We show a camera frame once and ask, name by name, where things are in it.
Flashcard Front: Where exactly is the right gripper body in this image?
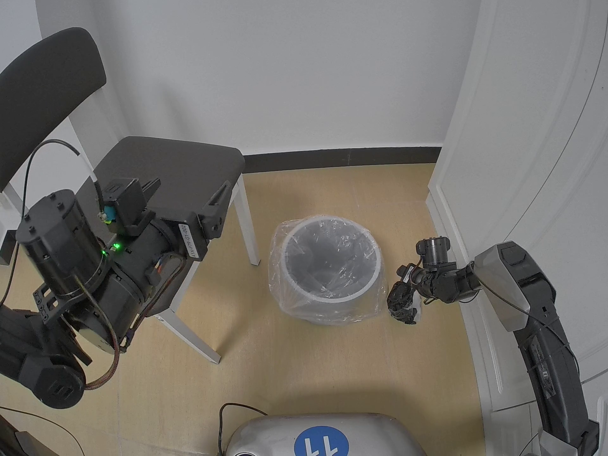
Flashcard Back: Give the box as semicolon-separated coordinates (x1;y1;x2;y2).
396;263;421;286

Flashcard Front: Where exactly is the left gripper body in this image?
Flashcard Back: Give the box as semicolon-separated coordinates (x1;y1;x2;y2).
111;207;212;299

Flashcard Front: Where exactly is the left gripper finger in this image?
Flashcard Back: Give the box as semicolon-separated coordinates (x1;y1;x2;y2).
142;178;162;210
197;182;230;239

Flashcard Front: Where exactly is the black plastic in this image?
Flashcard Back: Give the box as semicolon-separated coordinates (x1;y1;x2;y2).
387;281;419;326

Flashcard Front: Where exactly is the clear plastic bag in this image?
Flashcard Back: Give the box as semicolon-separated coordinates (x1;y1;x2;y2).
268;214;390;326

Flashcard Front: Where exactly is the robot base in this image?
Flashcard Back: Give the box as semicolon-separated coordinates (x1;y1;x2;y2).
228;414;421;456

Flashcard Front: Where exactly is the white trash bin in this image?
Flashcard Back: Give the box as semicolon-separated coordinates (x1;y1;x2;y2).
282;216;383;324

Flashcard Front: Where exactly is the grey padded white chair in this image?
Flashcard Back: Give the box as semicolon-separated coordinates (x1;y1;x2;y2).
0;28;259;364

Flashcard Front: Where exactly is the white wardrobe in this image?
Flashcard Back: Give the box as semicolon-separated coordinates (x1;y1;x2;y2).
427;0;608;414

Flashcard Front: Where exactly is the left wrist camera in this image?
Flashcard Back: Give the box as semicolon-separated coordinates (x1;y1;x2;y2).
97;178;155;236

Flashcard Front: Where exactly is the black cable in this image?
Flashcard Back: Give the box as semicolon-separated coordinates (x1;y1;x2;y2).
218;403;269;455
0;140;101;303

